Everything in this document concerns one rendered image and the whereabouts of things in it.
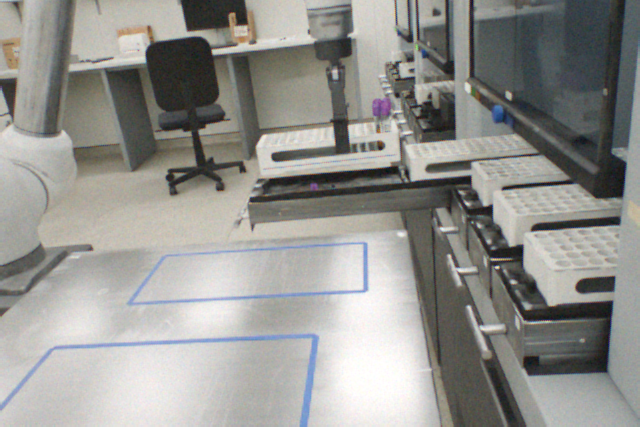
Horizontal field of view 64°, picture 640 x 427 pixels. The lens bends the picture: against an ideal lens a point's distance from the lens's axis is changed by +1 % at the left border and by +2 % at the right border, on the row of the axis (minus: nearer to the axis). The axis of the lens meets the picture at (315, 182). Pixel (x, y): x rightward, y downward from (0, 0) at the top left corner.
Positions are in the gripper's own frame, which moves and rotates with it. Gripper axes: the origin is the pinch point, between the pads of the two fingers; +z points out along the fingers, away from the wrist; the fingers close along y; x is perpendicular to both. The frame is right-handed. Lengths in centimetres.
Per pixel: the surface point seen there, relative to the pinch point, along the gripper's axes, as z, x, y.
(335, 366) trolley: 9, -2, 60
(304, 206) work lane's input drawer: 12.7, -9.4, 7.1
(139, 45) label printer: -6, -165, -310
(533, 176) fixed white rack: 5.1, 32.6, 20.7
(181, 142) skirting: 88, -163, -350
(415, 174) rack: 8.5, 14.4, 5.4
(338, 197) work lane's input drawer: 11.3, -2.0, 7.1
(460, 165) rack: 10.7, 25.3, -3.6
